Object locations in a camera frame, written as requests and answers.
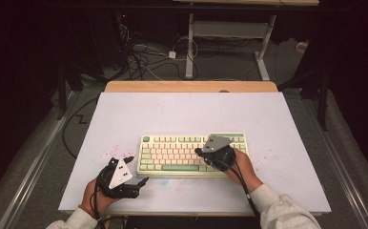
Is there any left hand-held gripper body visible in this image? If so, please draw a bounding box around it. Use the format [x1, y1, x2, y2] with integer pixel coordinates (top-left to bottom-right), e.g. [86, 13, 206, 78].
[95, 156, 142, 200]

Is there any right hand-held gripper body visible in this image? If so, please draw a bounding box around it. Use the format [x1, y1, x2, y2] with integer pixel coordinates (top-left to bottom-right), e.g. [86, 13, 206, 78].
[200, 135, 237, 173]

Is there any cream and green keyboard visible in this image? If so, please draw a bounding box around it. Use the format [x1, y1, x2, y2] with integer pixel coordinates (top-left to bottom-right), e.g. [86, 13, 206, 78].
[136, 132, 250, 179]

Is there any person's left hand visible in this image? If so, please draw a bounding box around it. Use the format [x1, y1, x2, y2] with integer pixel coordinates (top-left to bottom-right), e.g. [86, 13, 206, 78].
[81, 177, 120, 218]

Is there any person's right hand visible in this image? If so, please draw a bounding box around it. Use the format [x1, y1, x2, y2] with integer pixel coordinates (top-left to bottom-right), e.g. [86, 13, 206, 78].
[224, 148, 265, 194]

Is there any white table cover board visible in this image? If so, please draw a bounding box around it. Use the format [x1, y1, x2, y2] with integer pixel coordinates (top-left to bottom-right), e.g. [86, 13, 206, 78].
[58, 91, 333, 215]

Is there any wooden table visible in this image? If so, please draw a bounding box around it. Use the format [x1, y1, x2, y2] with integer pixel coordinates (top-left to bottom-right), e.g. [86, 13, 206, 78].
[97, 80, 324, 218]

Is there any black metal stand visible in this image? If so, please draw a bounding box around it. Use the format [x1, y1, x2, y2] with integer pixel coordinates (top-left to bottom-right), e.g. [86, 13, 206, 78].
[278, 65, 331, 132]
[55, 61, 85, 121]

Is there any small white box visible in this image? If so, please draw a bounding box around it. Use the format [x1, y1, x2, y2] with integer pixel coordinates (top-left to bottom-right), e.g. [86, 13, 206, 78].
[296, 40, 310, 54]

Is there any dark curtain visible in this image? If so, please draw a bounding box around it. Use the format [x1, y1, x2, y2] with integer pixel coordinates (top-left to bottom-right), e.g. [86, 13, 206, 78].
[0, 0, 62, 204]
[328, 0, 368, 179]

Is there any left hand-held gripper black cable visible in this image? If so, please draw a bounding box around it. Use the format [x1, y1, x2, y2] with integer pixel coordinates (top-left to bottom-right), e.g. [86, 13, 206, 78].
[91, 166, 129, 229]

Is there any hand-held gripper black cable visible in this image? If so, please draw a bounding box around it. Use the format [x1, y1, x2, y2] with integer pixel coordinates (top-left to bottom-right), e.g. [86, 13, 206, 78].
[218, 158, 262, 220]
[91, 166, 129, 229]

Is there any right hand-held gripper black cable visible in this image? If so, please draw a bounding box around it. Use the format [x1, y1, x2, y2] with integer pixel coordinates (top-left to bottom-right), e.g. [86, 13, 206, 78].
[218, 158, 262, 220]

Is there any long black floor cable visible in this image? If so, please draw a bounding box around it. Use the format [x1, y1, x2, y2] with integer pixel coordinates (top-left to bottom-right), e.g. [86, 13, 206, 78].
[61, 96, 100, 160]

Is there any aluminium floor rail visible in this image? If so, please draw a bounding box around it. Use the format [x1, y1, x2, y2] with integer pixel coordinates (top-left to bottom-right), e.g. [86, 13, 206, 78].
[299, 92, 368, 229]
[0, 91, 80, 229]

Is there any tangle of black floor cables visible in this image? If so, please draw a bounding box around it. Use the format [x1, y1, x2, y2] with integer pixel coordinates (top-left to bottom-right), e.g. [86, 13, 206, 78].
[117, 22, 202, 82]

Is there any white metal frame desk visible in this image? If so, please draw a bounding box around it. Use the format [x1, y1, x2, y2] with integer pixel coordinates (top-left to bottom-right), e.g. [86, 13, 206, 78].
[172, 0, 320, 81]

